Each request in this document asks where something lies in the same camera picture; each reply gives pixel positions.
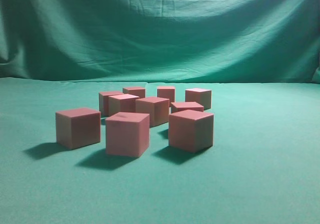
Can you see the left-column pink cube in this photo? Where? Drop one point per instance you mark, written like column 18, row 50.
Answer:
column 122, row 103
column 181, row 106
column 127, row 134
column 156, row 107

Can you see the pink cube placed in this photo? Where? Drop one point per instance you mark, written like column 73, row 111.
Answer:
column 137, row 91
column 199, row 95
column 168, row 92

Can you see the right-column pink cube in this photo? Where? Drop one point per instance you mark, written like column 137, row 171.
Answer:
column 191, row 130
column 76, row 128

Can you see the green cloth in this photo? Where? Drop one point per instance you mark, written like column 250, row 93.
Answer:
column 260, row 59

